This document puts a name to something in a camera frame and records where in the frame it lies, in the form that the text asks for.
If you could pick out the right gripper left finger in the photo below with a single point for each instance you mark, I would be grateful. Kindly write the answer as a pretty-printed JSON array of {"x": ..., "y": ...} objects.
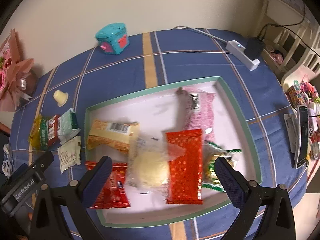
[{"x": 48, "y": 220}]

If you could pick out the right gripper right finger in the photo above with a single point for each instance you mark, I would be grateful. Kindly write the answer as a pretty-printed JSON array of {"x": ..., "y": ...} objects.
[{"x": 248, "y": 196}]

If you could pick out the yellow snack packet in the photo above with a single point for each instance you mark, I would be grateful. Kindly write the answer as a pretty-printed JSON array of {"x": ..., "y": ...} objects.
[{"x": 34, "y": 136}]

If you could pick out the red flower snack packet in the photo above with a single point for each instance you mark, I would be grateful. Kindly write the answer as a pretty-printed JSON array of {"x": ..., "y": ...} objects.
[{"x": 113, "y": 194}]

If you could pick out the cream paper snack packet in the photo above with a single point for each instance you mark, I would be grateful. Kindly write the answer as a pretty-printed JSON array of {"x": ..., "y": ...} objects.
[{"x": 69, "y": 153}]

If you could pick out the brown milk biscuit packet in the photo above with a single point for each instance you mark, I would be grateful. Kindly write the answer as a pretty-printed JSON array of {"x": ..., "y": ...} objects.
[{"x": 52, "y": 130}]

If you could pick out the mint green snack packet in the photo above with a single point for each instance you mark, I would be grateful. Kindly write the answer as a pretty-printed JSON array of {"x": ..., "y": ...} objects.
[{"x": 67, "y": 126}]

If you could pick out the green striped candy packet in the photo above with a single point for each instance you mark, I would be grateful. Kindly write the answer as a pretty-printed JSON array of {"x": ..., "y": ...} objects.
[{"x": 212, "y": 151}]

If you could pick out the beige barcode cake packet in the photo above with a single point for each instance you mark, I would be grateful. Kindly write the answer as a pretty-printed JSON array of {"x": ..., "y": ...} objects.
[{"x": 113, "y": 134}]

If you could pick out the clear round bun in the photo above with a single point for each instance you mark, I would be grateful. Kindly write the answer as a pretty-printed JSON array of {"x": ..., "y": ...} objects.
[{"x": 148, "y": 165}]

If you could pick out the orange red patterned packet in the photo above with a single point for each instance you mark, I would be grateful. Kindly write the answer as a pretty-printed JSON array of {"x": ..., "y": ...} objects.
[{"x": 186, "y": 170}]

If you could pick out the pink snack packet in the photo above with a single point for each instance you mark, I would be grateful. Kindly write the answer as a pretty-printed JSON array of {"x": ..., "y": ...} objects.
[{"x": 199, "y": 112}]

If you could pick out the crumpled blue white wrapper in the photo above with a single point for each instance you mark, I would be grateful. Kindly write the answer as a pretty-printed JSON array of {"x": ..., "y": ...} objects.
[{"x": 8, "y": 166}]

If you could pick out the smartphone on white stand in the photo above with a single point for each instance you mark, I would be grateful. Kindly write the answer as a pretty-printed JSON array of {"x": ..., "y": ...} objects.
[{"x": 298, "y": 132}]

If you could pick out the small pudding cup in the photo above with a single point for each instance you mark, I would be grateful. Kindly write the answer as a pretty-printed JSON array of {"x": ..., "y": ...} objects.
[{"x": 60, "y": 97}]

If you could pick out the pink flower bouquet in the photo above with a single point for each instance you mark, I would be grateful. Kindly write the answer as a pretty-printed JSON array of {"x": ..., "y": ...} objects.
[{"x": 18, "y": 81}]

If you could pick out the checkered mug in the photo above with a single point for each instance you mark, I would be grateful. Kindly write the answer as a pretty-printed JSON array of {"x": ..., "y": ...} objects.
[{"x": 297, "y": 96}]

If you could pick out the teal rimmed white tray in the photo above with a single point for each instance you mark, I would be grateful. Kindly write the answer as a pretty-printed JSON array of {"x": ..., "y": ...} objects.
[{"x": 159, "y": 110}]

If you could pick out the black power adapter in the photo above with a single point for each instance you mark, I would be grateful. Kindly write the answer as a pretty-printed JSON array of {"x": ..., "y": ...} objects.
[{"x": 254, "y": 48}]

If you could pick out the white power strip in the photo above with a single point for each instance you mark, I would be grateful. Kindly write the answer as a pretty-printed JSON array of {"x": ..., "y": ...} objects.
[{"x": 237, "y": 50}]

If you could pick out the teal toy house box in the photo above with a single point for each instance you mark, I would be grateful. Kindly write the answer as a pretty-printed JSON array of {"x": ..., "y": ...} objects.
[{"x": 113, "y": 38}]

